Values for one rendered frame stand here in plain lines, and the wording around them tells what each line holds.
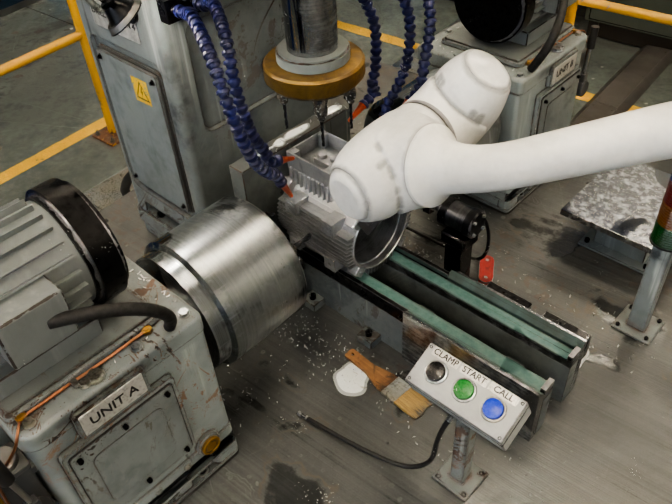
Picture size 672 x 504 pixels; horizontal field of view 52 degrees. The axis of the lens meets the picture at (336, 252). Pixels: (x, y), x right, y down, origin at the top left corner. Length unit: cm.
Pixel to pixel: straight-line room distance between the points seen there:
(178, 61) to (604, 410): 100
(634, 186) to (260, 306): 93
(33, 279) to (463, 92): 58
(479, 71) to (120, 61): 75
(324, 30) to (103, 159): 254
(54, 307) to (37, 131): 314
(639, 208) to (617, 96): 227
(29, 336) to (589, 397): 97
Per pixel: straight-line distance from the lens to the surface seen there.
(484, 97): 92
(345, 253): 129
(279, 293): 117
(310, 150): 140
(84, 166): 362
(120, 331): 103
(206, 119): 139
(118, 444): 106
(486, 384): 103
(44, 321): 92
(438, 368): 104
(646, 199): 168
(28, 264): 93
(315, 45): 120
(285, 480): 127
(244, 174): 132
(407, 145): 82
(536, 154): 79
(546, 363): 133
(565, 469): 130
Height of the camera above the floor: 189
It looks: 42 degrees down
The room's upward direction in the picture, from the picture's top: 4 degrees counter-clockwise
